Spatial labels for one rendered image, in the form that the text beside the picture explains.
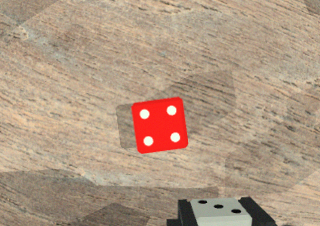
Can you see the white die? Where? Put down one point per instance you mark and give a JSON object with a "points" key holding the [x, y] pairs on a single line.
{"points": [[220, 212]]}

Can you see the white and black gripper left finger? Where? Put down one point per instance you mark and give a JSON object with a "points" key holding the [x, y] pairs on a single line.
{"points": [[186, 215]]}

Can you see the red die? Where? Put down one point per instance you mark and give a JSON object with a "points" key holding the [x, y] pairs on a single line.
{"points": [[160, 125]]}

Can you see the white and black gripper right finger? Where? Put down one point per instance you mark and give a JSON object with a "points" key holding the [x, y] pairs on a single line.
{"points": [[259, 216]]}

